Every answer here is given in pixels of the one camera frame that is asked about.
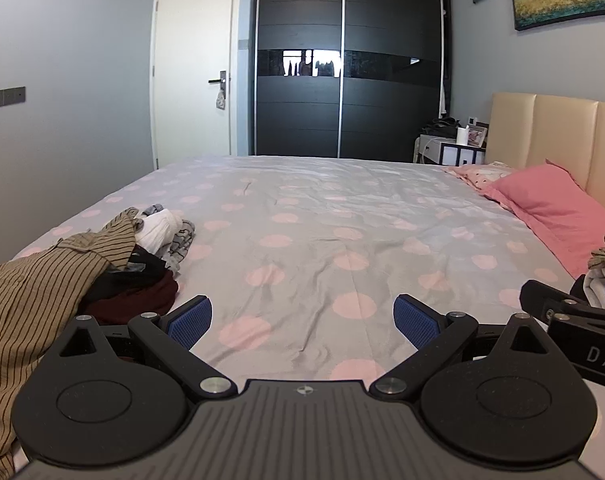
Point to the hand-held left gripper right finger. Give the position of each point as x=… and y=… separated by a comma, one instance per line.
x=415, y=322

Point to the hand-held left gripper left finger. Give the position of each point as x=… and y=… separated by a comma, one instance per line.
x=190, y=321

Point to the tan striped shirt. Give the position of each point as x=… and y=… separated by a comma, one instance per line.
x=32, y=300

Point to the white folded garment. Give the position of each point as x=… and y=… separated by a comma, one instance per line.
x=598, y=287

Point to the maroon garment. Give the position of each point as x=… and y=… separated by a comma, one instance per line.
x=142, y=302

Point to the grey checked garment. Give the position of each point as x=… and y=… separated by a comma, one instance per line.
x=182, y=245

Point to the white ribbed garment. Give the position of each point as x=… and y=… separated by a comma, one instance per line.
x=157, y=232

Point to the pale pink patterned pillow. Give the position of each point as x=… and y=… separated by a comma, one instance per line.
x=477, y=172

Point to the beige padded headboard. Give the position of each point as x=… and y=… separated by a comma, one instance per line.
x=557, y=130

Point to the white nightstand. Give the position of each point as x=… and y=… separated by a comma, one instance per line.
x=452, y=152

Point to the white tissue roll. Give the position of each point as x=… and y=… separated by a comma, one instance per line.
x=462, y=136

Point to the black bag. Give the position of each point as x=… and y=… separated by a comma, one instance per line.
x=442, y=127

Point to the small hanging door tag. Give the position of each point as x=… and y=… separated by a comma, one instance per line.
x=219, y=101

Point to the white door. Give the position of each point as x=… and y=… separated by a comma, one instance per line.
x=192, y=35

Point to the black sliding door wardrobe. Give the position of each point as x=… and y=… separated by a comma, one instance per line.
x=382, y=25

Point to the photo frame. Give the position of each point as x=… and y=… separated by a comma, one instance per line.
x=477, y=136

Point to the small grey wall plate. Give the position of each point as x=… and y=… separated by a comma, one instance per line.
x=243, y=44

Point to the long grey switch panel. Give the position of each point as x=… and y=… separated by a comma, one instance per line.
x=2, y=98

